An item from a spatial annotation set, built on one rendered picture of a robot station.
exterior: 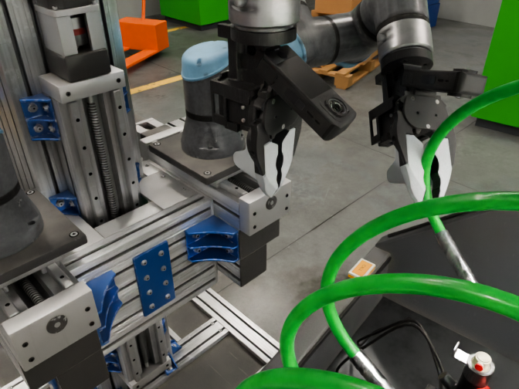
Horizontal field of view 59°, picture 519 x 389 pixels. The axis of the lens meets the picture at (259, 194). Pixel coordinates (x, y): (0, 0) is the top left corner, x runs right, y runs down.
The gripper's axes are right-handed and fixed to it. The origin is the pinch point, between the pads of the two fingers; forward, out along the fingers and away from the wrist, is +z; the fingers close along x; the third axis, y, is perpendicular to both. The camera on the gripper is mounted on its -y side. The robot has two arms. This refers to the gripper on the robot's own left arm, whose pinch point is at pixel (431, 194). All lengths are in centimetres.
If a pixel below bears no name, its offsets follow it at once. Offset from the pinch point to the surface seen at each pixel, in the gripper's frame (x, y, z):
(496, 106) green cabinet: -241, 194, -117
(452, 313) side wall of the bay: -24.8, 25.7, 17.0
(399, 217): 17.4, -15.8, 5.9
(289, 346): 23.6, -6.0, 16.7
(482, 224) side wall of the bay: -19.9, 11.4, 1.9
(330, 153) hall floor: -117, 228, -81
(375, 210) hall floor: -114, 177, -32
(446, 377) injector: 1.5, -0.9, 22.2
